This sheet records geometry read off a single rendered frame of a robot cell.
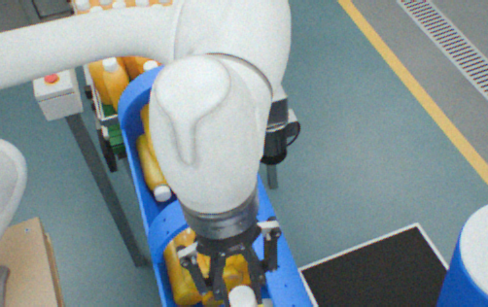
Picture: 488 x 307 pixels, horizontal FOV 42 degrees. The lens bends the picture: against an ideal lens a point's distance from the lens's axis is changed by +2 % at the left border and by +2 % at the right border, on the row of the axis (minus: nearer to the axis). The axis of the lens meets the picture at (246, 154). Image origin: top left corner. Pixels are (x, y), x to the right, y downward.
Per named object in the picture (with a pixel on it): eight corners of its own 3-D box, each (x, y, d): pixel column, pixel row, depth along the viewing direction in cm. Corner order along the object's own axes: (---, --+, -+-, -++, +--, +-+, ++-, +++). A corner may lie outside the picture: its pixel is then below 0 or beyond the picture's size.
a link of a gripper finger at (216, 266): (229, 250, 75) (218, 253, 75) (223, 297, 83) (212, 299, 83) (221, 224, 78) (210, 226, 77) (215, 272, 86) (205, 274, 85)
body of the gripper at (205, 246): (193, 247, 69) (206, 286, 76) (266, 223, 70) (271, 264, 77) (179, 194, 74) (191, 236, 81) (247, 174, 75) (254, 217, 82)
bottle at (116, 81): (140, 112, 190) (125, 69, 176) (118, 119, 189) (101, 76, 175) (133, 97, 194) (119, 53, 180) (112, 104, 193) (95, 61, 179)
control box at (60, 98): (48, 121, 176) (34, 95, 168) (41, 75, 189) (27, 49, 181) (84, 112, 177) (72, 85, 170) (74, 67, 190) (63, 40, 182)
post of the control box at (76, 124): (135, 267, 259) (55, 99, 182) (133, 259, 262) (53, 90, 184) (145, 264, 259) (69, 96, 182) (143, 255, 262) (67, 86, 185)
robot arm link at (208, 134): (252, 227, 63) (278, 131, 71) (235, 127, 51) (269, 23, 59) (153, 212, 65) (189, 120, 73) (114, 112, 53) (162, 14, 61)
